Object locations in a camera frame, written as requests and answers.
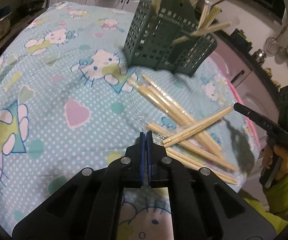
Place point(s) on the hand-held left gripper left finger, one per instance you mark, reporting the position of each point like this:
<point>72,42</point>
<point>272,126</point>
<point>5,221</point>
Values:
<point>142,160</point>

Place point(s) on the green plastic utensil holder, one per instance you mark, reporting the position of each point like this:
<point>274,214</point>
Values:
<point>146,42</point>

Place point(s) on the person's right hand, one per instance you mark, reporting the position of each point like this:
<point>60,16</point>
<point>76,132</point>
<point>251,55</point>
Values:
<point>282,155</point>

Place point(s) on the teal box container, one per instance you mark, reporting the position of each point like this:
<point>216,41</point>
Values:
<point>241,38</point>

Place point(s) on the pink blanket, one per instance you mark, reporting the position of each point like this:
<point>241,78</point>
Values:
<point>238,92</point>

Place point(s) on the blue cat print blanket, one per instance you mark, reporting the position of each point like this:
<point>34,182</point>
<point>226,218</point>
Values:
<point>59,85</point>

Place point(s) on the pile of chopsticks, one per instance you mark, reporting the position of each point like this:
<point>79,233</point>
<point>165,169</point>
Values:
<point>198,152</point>

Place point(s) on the steel kettle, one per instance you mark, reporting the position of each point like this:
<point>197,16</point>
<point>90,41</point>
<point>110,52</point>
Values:
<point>260,56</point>

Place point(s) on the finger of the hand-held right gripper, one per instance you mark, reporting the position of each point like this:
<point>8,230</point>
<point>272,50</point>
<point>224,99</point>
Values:
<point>261,121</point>

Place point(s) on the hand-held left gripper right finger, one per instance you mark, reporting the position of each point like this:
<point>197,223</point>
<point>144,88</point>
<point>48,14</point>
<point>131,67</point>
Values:
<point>149,160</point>

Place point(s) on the pile of ginger roots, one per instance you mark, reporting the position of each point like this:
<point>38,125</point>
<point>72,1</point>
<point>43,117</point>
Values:
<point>272,76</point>

